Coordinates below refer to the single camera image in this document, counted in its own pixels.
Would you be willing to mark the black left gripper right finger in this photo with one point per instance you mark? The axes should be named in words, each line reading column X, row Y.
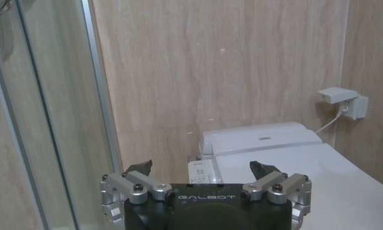
column 276, row 182

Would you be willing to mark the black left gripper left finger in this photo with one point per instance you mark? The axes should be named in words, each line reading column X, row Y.
column 137, row 178

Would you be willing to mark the white toilet lid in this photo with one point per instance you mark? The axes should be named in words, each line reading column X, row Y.
column 309, row 177

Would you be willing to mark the white toilet tank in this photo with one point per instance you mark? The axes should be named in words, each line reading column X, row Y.
column 259, row 139

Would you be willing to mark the white toilet control panel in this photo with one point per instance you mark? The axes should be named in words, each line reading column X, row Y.
column 203, row 173

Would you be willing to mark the glass shower enclosure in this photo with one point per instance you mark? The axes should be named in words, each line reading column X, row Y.
column 48, row 115

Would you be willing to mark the white wall socket box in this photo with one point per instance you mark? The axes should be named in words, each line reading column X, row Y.
column 345, row 101

